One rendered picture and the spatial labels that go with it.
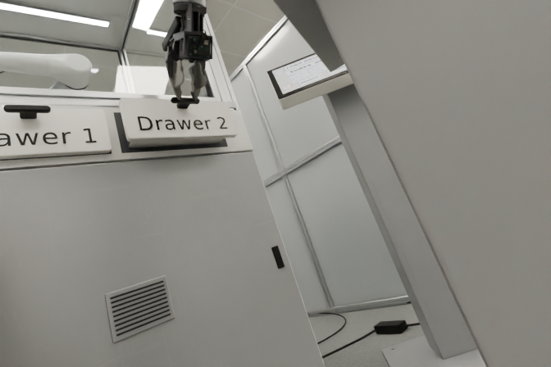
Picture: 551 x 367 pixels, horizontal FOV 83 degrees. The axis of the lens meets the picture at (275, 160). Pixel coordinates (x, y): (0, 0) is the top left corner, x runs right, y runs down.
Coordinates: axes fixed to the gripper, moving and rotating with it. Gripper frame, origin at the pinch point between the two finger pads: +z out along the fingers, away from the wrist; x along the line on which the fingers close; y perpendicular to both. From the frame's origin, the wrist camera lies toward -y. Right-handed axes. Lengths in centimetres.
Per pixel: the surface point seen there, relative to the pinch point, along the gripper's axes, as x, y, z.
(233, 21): 148, -219, -77
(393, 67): -11, 63, -3
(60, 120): -26.1, -6.5, 6.8
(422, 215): -12, 67, 8
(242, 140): 20.4, -4.4, 13.0
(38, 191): -31.2, 0.8, 20.4
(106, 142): -17.9, -3.1, 11.6
